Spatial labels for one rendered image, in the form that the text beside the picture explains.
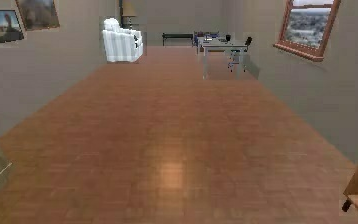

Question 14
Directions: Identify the framed landscape picture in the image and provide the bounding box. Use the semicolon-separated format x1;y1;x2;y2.
0;9;25;45

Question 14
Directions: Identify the white striped armchair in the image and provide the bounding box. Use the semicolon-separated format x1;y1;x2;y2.
101;17;144;64

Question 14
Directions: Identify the black low bench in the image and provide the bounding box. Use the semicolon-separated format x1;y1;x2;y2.
161;32;195;47

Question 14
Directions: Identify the wooden framed window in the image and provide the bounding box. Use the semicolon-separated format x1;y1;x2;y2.
273;0;343;63

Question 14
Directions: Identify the black office chair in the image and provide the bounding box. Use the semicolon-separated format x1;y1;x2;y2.
227;36;254;73

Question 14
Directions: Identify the floor lamp with beige shade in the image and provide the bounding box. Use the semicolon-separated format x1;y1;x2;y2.
120;0;138;30

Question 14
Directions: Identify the framed brown picture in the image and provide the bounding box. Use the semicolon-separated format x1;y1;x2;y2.
14;0;61;32

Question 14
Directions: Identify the grey metal desk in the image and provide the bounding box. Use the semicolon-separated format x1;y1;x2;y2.
196;35;249;81

